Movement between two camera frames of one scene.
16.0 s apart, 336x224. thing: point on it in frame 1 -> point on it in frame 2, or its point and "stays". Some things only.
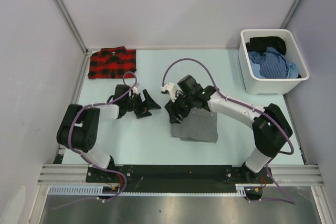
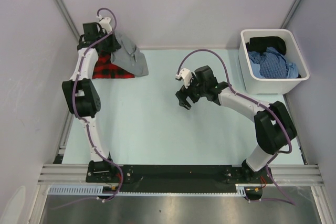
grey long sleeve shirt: [199, 125] -> [129, 58]
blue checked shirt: [272, 64] stays
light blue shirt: [293, 72] stays
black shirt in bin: [260, 44] stays
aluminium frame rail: [290, 174] stays
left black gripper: [147, 105] -> [114, 45]
